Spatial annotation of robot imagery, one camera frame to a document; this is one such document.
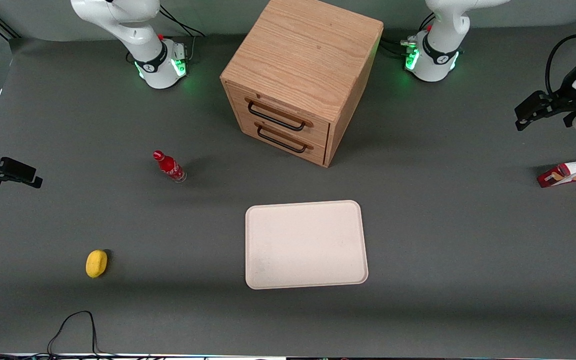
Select red cookie box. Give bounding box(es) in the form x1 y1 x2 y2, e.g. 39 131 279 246
537 155 576 189

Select beige plastic tray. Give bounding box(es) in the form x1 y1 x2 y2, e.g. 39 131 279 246
244 200 369 290

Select yellow lemon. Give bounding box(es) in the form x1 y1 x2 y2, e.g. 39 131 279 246
85 249 109 279

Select red cola bottle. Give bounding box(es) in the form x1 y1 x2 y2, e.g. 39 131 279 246
152 150 188 184

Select wooden drawer cabinet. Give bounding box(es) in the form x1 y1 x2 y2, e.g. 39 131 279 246
220 0 385 168

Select black looped cable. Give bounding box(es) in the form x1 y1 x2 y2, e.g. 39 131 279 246
47 310 100 359

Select black left arm base cables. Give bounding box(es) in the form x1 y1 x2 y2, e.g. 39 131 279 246
380 12 437 60

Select black arm base cables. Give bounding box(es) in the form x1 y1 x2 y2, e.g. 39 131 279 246
380 12 437 60
158 5 207 39

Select black right arm base cables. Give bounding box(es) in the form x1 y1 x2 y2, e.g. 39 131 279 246
158 5 207 39

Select wooden drawer with black handle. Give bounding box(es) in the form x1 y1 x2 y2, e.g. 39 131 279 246
226 81 331 149
237 111 329 167

